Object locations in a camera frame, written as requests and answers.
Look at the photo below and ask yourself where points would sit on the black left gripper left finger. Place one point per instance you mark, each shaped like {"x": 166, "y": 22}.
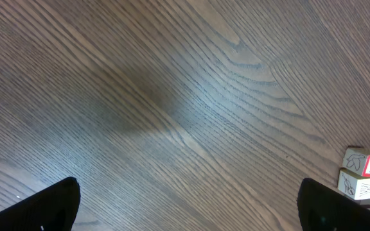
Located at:
{"x": 54, "y": 208}

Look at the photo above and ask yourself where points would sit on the green C wooden block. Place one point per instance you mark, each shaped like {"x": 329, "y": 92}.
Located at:
{"x": 353, "y": 185}

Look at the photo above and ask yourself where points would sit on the red I wooden block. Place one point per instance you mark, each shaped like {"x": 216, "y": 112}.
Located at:
{"x": 357, "y": 160}

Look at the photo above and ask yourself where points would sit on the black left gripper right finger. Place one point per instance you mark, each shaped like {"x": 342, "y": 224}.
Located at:
{"x": 320, "y": 209}

